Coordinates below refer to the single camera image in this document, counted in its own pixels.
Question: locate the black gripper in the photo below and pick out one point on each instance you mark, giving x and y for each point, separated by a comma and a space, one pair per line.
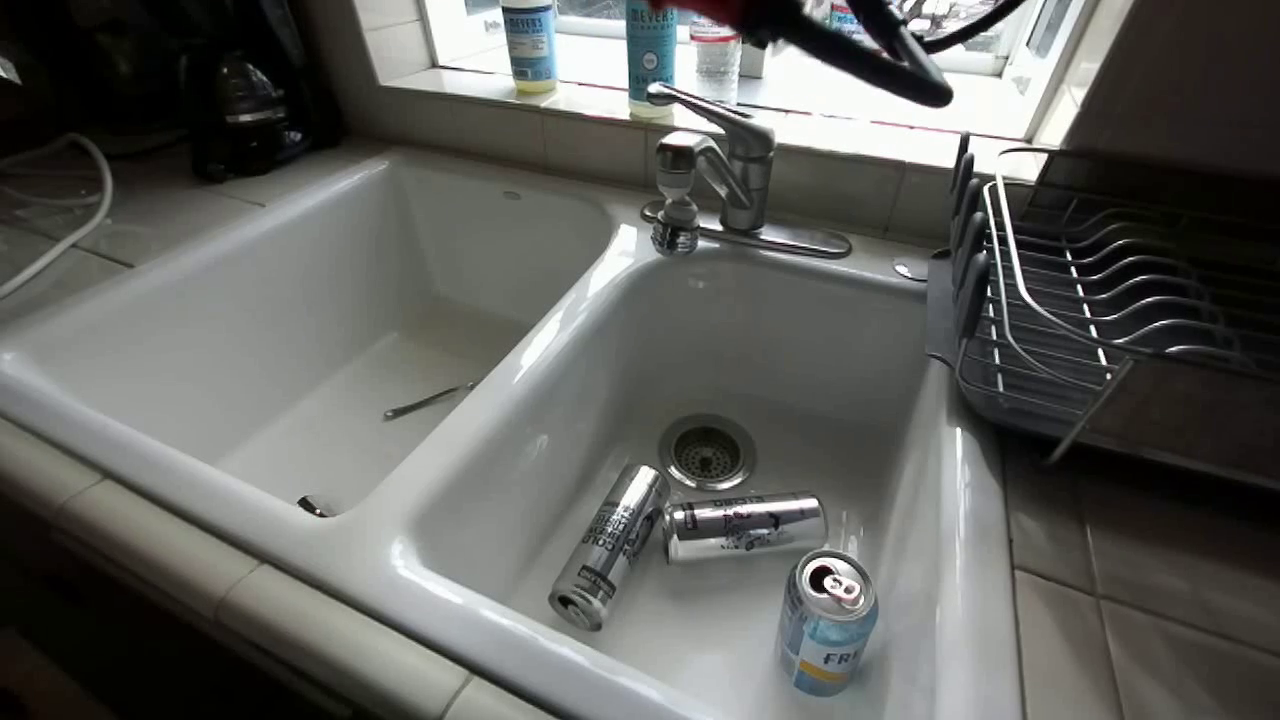
785, 18

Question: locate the clear water bottle red label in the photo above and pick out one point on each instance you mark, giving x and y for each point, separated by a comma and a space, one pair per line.
716, 67

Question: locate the tall teal soap bottle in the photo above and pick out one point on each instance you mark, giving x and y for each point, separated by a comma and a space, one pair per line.
649, 54

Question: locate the short soap bottle blue label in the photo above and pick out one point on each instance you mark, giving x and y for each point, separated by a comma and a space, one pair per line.
529, 45

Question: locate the white carton with print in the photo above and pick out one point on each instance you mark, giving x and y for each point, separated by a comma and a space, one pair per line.
753, 60

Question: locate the chrome sink faucet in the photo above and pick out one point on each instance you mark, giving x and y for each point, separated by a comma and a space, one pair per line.
741, 160

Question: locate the metal drain strainer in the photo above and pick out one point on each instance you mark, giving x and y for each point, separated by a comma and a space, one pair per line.
706, 453

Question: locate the white double basin sink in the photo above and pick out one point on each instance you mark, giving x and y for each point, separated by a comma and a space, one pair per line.
535, 374

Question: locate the slim silver can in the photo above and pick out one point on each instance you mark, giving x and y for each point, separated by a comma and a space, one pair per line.
606, 545
741, 527

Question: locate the light blue soda can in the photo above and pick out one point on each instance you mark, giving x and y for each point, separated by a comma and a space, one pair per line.
827, 640

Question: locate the black coffee maker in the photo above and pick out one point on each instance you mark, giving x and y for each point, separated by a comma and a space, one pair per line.
247, 120

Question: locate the white window frame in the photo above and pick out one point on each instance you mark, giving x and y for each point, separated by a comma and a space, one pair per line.
1066, 93

